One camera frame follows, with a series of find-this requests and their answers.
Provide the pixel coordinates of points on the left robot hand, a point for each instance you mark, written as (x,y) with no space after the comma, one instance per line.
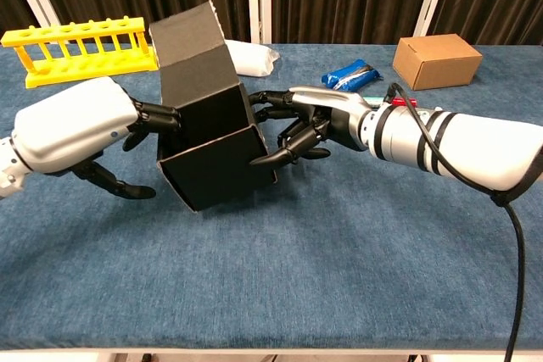
(72,124)

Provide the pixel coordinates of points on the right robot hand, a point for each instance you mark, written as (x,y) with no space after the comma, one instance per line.
(331,103)

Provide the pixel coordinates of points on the black folding cardboard box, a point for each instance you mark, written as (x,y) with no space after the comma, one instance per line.
(212,167)

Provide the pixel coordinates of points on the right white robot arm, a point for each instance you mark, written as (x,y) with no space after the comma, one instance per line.
(475,146)

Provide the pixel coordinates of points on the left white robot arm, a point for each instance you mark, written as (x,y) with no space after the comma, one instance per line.
(10,171)

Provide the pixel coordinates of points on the brown cardboard box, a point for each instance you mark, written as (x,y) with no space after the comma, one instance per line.
(437,61)

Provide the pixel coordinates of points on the blue snack packet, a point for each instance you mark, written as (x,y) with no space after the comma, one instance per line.
(348,76)

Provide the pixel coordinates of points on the white marker with red cap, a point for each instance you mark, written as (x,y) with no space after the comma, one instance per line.
(374,100)

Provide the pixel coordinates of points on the white crumpled plastic bag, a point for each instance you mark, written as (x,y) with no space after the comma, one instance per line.
(254,59)

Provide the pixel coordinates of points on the yellow test tube rack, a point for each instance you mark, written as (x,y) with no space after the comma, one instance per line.
(85,27)

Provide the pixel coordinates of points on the blue table cloth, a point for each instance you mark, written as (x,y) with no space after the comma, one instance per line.
(297,273)

